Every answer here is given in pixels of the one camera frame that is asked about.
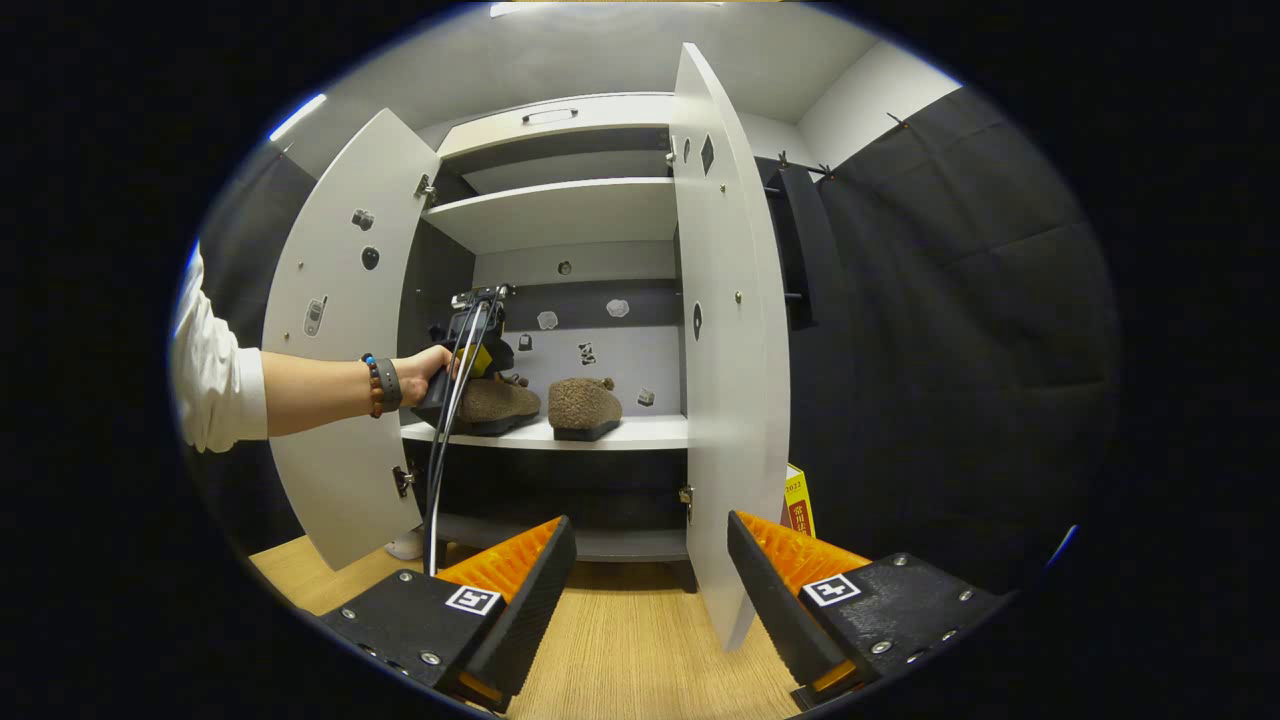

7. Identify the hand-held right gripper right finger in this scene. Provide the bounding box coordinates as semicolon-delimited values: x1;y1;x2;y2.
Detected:
726;510;1009;709

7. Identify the wide ceiling light panel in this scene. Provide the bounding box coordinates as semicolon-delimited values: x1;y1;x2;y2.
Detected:
490;0;721;19

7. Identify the yellow box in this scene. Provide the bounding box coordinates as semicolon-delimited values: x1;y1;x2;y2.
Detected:
783;463;817;539

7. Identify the white shoe cabinet door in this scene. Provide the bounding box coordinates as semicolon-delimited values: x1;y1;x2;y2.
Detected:
670;42;793;651
262;108;443;571

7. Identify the narrow ceiling light strip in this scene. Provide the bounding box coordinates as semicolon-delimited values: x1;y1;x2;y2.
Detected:
268;93;328;143

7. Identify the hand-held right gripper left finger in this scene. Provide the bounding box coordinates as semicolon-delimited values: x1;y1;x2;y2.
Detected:
320;515;579;713

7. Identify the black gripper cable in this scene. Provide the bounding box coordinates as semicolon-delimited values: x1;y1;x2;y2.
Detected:
425;285;506;578

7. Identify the white shoe cabinet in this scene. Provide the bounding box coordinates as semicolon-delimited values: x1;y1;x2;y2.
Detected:
395;92;701;591

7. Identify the brown fuzzy shoe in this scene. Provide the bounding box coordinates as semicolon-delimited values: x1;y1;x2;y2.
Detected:
455;375;543;437
547;376;624;442

